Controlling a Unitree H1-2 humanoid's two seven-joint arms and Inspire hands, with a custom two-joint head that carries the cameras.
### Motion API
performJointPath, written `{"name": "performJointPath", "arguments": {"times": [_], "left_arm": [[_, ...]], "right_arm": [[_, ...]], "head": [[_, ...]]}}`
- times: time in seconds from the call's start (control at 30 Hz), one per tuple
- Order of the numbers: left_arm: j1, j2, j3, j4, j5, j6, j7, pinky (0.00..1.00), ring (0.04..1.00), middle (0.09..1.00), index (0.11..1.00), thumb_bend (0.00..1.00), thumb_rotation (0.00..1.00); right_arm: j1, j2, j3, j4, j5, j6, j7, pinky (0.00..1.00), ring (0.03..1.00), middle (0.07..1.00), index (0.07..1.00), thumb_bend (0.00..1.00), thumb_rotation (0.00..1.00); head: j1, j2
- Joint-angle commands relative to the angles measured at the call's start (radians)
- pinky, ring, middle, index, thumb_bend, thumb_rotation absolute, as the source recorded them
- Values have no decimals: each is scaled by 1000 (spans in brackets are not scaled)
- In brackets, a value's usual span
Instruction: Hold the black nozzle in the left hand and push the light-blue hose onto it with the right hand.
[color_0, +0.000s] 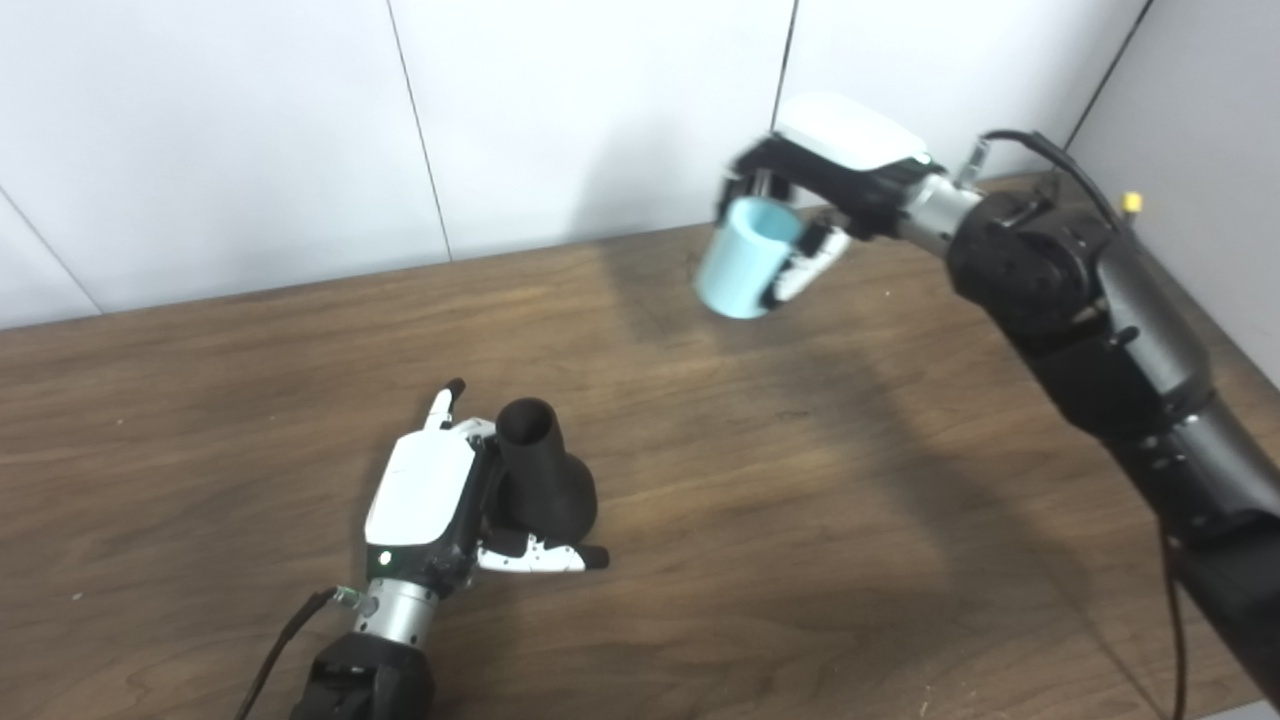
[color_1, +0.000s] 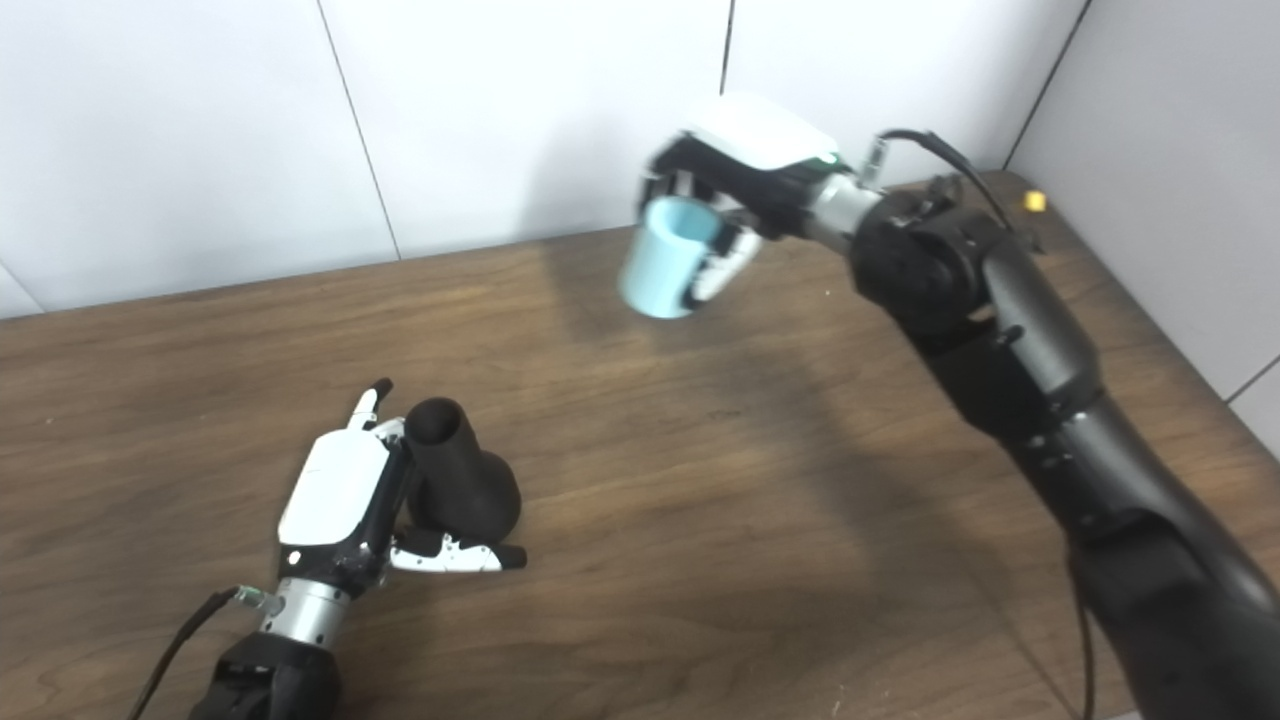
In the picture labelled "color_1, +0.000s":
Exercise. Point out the light blue cylinder cup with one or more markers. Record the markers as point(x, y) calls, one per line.
point(655, 270)

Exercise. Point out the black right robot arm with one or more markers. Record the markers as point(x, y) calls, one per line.
point(1050, 350)

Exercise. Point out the white and black right hand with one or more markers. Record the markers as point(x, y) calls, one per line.
point(765, 135)

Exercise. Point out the white and black left hand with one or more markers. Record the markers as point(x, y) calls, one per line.
point(335, 490)

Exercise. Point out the black flared nozzle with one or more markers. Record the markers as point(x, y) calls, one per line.
point(470, 490)

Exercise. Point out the small yellow connector tag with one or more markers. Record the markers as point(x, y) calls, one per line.
point(1035, 201)

